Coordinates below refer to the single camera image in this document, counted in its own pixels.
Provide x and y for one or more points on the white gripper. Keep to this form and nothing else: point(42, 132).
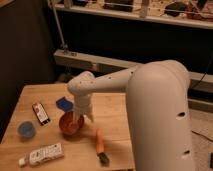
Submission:
point(83, 106)

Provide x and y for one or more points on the red ceramic bowl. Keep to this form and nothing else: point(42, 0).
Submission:
point(68, 126)

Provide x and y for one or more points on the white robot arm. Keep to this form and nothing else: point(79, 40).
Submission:
point(157, 111)

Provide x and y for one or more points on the blue sponge block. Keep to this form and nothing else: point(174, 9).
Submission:
point(64, 104)

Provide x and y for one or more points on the black red snack bar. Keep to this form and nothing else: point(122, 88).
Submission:
point(40, 113)

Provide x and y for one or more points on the white tube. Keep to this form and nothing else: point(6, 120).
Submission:
point(42, 155)

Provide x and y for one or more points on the small blue cup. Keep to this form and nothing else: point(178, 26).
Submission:
point(26, 129)

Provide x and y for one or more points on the metal shelf rack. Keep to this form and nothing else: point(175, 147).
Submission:
point(111, 35)

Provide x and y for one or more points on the orange handled brush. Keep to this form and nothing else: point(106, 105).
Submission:
point(100, 150)

